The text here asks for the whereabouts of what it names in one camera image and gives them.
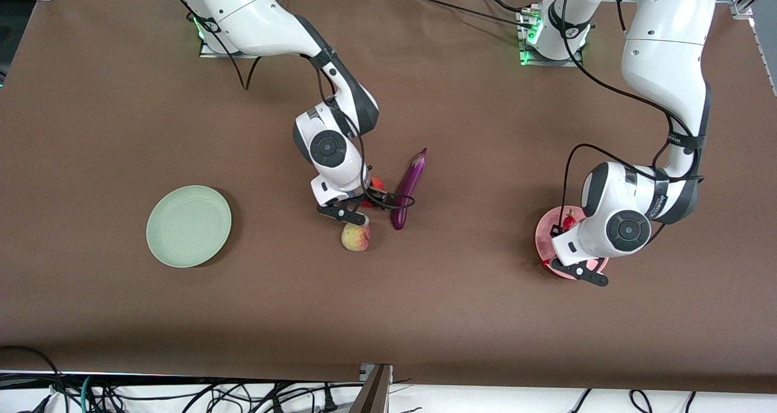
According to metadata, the red pomegranate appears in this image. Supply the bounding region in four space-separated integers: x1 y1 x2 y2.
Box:
364 177 387 208

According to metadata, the purple eggplant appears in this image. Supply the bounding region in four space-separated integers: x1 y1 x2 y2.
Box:
392 148 428 231

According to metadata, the yellow-pink peach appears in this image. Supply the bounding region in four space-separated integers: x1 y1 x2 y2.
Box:
341 222 372 252

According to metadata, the pink plate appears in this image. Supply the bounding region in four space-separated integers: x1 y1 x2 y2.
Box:
535 206 609 280

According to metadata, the brown table cloth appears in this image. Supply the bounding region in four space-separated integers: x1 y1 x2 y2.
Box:
0 0 777 394

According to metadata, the light green plate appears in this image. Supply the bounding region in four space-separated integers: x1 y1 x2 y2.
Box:
146 185 232 268

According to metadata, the brown beam under table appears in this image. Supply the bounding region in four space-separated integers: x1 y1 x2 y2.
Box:
349 367 389 413

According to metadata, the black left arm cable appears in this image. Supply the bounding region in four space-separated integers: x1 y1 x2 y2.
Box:
562 0 705 220

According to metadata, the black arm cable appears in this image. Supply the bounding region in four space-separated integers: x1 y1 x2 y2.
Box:
179 0 417 212
562 0 705 220

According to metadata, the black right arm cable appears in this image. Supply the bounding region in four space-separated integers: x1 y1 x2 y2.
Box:
179 0 417 212

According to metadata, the metal table edge bracket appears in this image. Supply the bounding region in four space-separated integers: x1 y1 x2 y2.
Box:
358 363 394 384

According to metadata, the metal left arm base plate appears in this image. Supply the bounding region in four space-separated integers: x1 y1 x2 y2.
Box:
519 9 585 67

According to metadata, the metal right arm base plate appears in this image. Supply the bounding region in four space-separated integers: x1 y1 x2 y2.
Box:
199 36 243 59

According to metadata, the long black base cable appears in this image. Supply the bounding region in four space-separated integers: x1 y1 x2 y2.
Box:
413 0 536 30

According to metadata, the short black base cable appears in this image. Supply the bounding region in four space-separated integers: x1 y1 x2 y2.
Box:
480 0 530 14

